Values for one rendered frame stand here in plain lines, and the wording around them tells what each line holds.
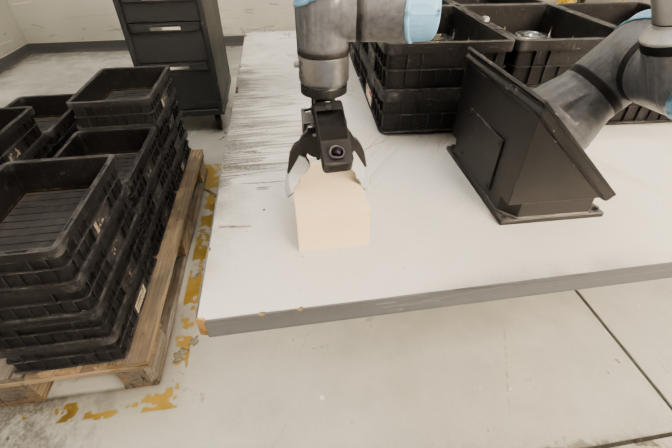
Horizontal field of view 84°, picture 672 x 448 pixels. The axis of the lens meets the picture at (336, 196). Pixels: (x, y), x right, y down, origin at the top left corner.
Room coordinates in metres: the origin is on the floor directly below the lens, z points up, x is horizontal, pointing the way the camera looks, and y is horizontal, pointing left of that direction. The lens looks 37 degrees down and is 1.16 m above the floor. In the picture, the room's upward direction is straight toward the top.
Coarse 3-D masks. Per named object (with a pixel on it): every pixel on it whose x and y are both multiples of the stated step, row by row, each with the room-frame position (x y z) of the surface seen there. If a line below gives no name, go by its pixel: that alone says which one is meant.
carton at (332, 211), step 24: (312, 168) 0.59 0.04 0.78; (312, 192) 0.51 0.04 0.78; (336, 192) 0.51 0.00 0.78; (360, 192) 0.51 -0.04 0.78; (312, 216) 0.45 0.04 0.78; (336, 216) 0.46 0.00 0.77; (360, 216) 0.46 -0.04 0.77; (312, 240) 0.45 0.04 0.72; (336, 240) 0.46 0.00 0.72; (360, 240) 0.46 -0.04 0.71
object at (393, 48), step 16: (496, 32) 0.95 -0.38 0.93; (384, 48) 0.86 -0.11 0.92; (400, 48) 0.85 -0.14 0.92; (416, 48) 0.85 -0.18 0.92; (432, 48) 0.85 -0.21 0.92; (448, 48) 0.86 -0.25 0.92; (464, 48) 0.86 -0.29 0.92; (480, 48) 0.86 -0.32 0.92; (496, 48) 0.87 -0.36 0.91; (512, 48) 0.87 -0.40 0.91
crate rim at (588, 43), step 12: (564, 12) 1.19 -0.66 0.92; (492, 24) 1.02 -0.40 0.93; (600, 24) 1.03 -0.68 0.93; (516, 36) 0.91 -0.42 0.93; (516, 48) 0.88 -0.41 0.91; (528, 48) 0.87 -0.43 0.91; (540, 48) 0.88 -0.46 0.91; (552, 48) 0.88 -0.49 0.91; (564, 48) 0.88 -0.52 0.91; (576, 48) 0.88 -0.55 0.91; (588, 48) 0.89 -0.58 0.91
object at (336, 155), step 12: (324, 108) 0.53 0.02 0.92; (336, 108) 0.53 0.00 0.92; (324, 120) 0.51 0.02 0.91; (336, 120) 0.51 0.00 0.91; (324, 132) 0.49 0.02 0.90; (336, 132) 0.49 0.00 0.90; (348, 132) 0.49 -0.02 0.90; (324, 144) 0.47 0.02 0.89; (336, 144) 0.47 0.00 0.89; (348, 144) 0.47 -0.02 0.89; (324, 156) 0.46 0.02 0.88; (336, 156) 0.45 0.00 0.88; (348, 156) 0.46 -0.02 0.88; (324, 168) 0.45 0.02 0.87; (336, 168) 0.45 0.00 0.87; (348, 168) 0.45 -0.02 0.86
